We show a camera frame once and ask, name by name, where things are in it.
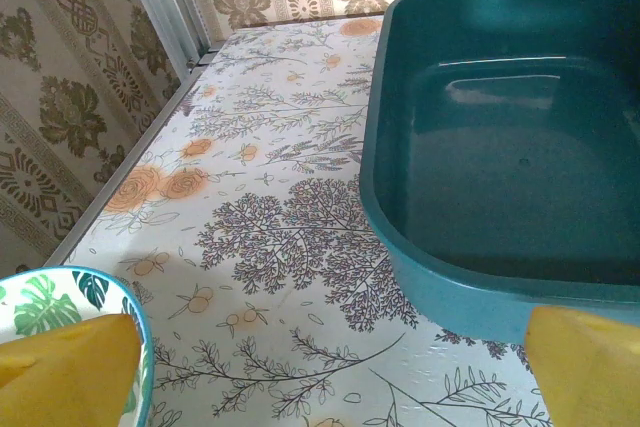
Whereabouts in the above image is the aluminium table side rail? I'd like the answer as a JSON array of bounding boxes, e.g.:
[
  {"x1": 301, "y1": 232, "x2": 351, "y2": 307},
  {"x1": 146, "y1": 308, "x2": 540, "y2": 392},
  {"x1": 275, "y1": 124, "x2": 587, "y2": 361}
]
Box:
[{"x1": 43, "y1": 54, "x2": 216, "y2": 268}]

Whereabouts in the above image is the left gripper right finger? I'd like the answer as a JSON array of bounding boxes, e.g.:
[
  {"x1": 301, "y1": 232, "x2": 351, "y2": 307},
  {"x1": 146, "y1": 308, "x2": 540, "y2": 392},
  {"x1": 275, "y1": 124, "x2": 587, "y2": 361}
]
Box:
[{"x1": 523, "y1": 304, "x2": 640, "y2": 427}]

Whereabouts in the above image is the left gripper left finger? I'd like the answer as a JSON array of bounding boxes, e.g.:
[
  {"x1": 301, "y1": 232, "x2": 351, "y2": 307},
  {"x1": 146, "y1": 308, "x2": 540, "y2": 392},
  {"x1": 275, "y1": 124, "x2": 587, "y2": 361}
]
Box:
[{"x1": 0, "y1": 313, "x2": 143, "y2": 427}]

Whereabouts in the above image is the teal plastic container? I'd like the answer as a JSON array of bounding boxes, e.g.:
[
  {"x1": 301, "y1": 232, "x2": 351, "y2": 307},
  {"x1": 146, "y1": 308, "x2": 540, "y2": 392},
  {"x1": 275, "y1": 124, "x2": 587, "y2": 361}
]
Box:
[{"x1": 358, "y1": 0, "x2": 640, "y2": 343}]

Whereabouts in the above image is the floral patterned table cover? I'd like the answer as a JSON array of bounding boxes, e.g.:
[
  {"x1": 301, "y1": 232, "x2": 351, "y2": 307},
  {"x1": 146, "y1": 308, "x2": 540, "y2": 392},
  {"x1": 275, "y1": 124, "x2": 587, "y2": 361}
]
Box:
[{"x1": 59, "y1": 14, "x2": 561, "y2": 427}]

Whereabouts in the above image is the leaf pattern bowl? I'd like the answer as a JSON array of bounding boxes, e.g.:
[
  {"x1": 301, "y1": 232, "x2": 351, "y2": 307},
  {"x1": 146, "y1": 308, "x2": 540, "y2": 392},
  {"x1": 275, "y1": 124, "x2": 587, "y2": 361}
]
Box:
[{"x1": 0, "y1": 265, "x2": 154, "y2": 427}]

